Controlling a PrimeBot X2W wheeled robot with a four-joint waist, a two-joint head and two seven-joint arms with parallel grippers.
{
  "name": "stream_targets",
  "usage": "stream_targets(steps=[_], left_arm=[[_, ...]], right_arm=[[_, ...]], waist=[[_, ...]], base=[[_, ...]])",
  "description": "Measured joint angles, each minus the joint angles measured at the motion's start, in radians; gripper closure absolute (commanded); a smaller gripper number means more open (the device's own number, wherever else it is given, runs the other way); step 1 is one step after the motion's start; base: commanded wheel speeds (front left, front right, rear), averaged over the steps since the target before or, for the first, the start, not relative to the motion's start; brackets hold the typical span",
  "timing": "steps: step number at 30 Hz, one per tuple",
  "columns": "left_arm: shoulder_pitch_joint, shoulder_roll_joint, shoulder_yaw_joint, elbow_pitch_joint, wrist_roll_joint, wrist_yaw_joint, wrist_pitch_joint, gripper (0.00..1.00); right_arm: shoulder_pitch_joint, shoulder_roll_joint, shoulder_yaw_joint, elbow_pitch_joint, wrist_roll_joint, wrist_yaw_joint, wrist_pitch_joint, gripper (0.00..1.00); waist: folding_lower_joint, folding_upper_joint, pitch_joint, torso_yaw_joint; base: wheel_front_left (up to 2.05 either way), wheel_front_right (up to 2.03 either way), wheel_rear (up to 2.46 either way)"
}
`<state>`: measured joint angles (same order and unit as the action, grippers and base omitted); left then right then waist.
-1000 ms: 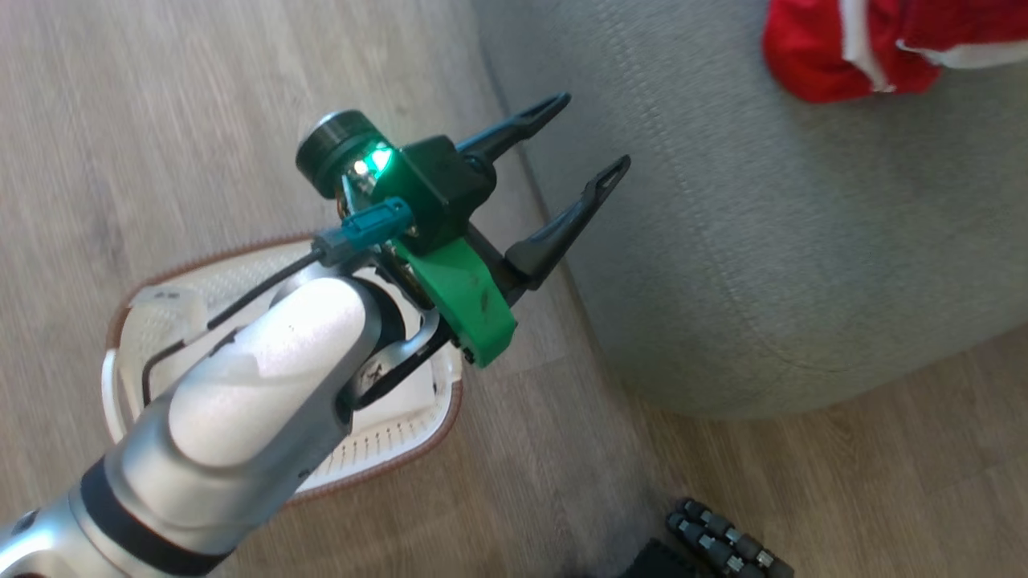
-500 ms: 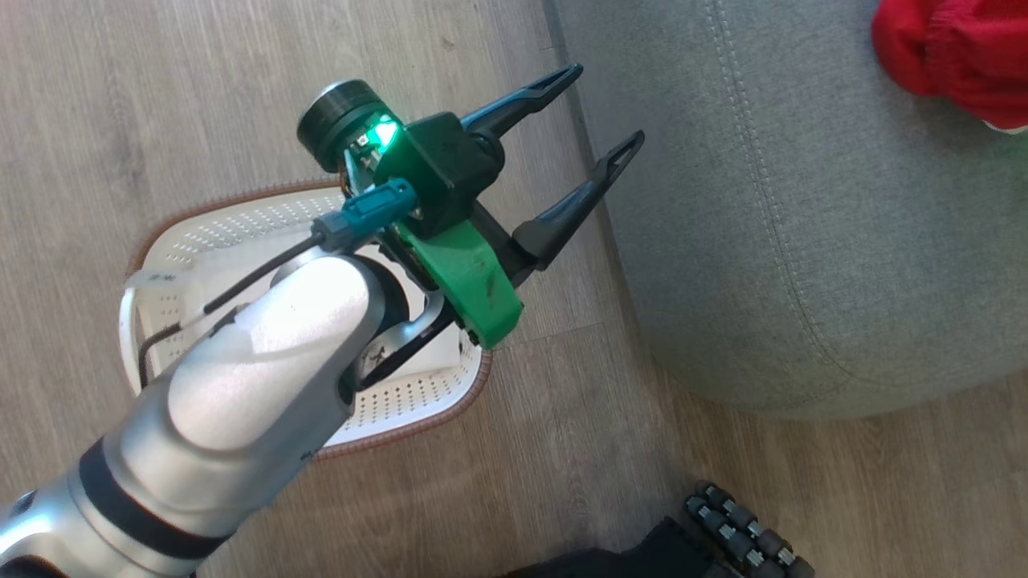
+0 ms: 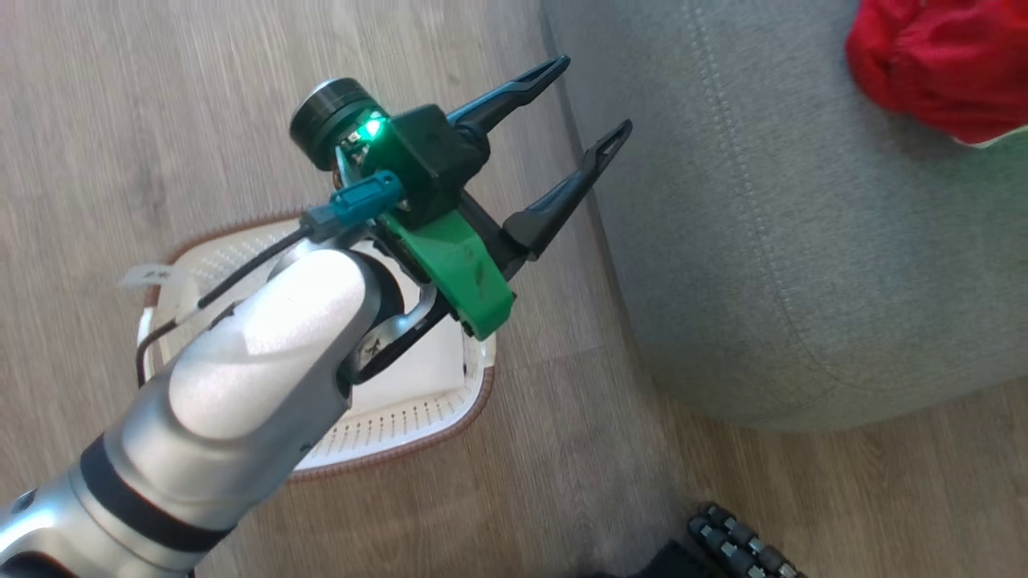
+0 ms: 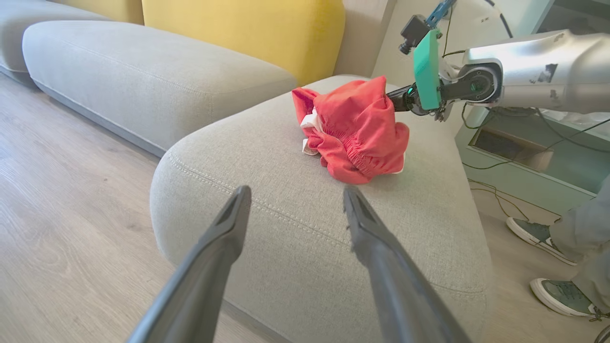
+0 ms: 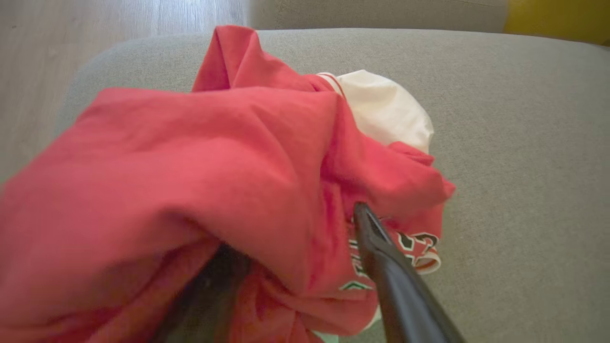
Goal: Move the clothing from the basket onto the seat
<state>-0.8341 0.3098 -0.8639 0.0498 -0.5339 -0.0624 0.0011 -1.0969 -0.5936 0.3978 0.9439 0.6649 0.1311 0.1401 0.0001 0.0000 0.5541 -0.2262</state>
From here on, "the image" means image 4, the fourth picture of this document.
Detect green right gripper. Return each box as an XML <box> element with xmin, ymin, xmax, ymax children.
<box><xmin>386</xmin><ymin>29</ymin><xmax>443</xmax><ymax>117</ymax></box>

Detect pale green tv cabinet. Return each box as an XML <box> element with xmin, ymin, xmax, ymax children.
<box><xmin>455</xmin><ymin>0</ymin><xmax>610</xmax><ymax>216</ymax></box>

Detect grey trouser leg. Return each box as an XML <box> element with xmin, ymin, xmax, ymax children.
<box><xmin>548</xmin><ymin>174</ymin><xmax>610</xmax><ymax>313</ymax></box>

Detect black floor cables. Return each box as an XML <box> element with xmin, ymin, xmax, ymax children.
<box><xmin>462</xmin><ymin>102</ymin><xmax>610</xmax><ymax>225</ymax></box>

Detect beige half wall ledge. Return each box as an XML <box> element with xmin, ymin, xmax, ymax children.
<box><xmin>334</xmin><ymin>0</ymin><xmax>397</xmax><ymax>80</ymax></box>

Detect green white sneaker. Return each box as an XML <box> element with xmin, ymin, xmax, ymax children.
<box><xmin>530</xmin><ymin>278</ymin><xmax>610</xmax><ymax>321</ymax></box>
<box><xmin>506</xmin><ymin>217</ymin><xmax>580</xmax><ymax>267</ymax></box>

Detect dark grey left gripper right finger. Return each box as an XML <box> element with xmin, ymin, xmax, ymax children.
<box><xmin>343</xmin><ymin>186</ymin><xmax>472</xmax><ymax>343</ymax></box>

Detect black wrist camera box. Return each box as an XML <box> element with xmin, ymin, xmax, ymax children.
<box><xmin>399</xmin><ymin>14</ymin><xmax>432</xmax><ymax>55</ymax></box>

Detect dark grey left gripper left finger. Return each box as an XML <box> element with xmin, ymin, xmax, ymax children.
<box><xmin>126</xmin><ymin>185</ymin><xmax>252</xmax><ymax>343</ymax></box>

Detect red white clothing item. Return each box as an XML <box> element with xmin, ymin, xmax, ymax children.
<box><xmin>292</xmin><ymin>76</ymin><xmax>410</xmax><ymax>185</ymax></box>

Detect grey sofa seat cushion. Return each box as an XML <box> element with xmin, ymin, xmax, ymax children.
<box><xmin>22</xmin><ymin>20</ymin><xmax>298</xmax><ymax>158</ymax></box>
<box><xmin>0</xmin><ymin>0</ymin><xmax>113</xmax><ymax>87</ymax></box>

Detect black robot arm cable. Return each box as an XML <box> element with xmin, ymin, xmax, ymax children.
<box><xmin>484</xmin><ymin>0</ymin><xmax>515</xmax><ymax>40</ymax></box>

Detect grey sofa ottoman seat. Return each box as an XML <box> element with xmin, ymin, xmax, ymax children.
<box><xmin>150</xmin><ymin>74</ymin><xmax>496</xmax><ymax>343</ymax></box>

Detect yellow sofa corner backrest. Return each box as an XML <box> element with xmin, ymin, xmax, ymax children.
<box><xmin>50</xmin><ymin>0</ymin><xmax>144</xmax><ymax>26</ymax></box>

